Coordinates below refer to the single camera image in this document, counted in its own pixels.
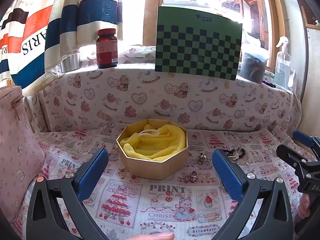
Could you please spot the person's left hand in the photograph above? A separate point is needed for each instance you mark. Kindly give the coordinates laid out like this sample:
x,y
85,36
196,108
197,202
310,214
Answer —
x,y
155,237

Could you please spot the red supplement bottle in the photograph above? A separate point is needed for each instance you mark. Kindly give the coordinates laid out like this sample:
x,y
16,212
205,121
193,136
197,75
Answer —
x,y
107,50

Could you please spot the striped towel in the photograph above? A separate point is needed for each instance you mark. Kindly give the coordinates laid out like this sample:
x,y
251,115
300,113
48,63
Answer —
x,y
37,42

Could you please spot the yellow cloth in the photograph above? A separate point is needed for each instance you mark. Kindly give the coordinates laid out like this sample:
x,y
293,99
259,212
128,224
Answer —
x,y
155,150

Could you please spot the grey plastic tub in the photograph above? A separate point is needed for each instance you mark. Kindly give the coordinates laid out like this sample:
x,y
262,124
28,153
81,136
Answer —
x,y
253,65

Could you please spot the metal cup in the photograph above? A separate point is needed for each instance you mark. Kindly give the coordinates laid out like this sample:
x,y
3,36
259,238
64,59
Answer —
x,y
70,62

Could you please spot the pink bag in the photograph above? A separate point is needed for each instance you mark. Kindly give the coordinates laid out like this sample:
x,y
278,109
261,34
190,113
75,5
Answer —
x,y
15,155

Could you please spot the gold octagonal box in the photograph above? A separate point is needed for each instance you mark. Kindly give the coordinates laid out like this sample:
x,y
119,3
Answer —
x,y
152,168

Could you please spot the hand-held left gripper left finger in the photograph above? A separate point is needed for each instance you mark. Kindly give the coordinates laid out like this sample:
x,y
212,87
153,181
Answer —
x,y
93,172

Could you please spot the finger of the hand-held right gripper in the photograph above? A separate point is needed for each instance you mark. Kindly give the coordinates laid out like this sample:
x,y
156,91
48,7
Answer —
x,y
303,137
291,155

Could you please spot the bear print cover cloth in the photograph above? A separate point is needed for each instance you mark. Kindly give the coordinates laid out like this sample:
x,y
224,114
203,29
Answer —
x,y
150,100

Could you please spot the gold bear charm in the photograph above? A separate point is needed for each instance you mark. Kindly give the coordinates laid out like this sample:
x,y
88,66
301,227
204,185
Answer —
x,y
191,176
201,158

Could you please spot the green checkered board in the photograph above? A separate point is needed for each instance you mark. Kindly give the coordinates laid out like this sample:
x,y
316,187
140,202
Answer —
x,y
197,42

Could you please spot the strawberry print tablecloth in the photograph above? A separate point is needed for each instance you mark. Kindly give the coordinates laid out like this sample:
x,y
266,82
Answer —
x,y
155,200

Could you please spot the dark pen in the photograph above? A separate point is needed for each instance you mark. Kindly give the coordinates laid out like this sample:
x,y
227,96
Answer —
x,y
268,83

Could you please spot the person's right hand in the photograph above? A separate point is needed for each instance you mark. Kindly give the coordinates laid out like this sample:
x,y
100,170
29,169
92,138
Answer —
x,y
304,206

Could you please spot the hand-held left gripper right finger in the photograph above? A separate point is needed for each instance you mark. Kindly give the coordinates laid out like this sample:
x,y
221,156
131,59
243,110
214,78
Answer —
x,y
227,173

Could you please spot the clear spray bottle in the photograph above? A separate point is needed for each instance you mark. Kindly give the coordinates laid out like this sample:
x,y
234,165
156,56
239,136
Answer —
x,y
282,67

